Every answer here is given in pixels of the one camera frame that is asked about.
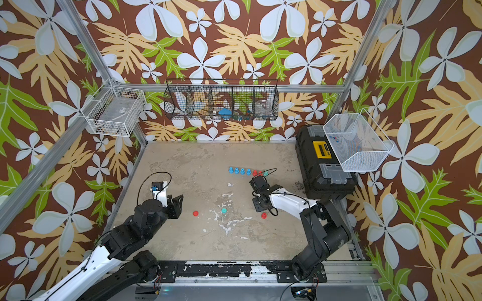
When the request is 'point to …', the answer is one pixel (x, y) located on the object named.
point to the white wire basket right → (358, 143)
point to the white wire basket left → (116, 111)
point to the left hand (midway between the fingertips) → (179, 195)
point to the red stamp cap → (195, 213)
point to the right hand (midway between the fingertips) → (260, 203)
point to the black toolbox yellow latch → (322, 174)
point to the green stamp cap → (224, 210)
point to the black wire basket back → (222, 100)
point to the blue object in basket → (225, 113)
